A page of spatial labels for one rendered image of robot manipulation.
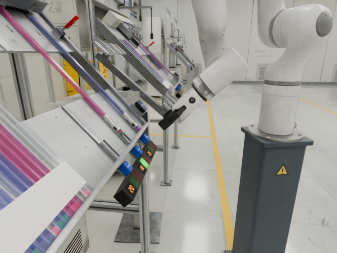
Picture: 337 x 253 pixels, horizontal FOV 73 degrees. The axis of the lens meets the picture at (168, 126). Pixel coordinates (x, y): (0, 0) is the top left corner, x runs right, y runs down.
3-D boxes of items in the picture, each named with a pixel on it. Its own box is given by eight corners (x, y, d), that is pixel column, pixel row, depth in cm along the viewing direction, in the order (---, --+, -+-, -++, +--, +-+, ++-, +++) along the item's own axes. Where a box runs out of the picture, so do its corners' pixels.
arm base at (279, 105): (283, 124, 95) (290, 80, 90) (315, 141, 77) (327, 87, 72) (239, 126, 93) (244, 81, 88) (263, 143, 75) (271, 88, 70)
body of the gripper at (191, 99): (209, 101, 69) (182, 124, 72) (208, 96, 78) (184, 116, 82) (193, 83, 68) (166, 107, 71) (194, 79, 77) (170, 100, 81)
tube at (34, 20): (139, 130, 81) (141, 128, 81) (138, 131, 80) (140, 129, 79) (32, 19, 74) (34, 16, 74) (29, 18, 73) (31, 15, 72)
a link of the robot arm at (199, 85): (216, 98, 69) (208, 104, 70) (214, 93, 77) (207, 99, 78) (198, 77, 67) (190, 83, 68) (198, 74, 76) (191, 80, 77)
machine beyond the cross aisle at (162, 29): (192, 93, 589) (194, 12, 531) (191, 99, 511) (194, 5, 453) (141, 92, 606) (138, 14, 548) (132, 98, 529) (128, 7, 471)
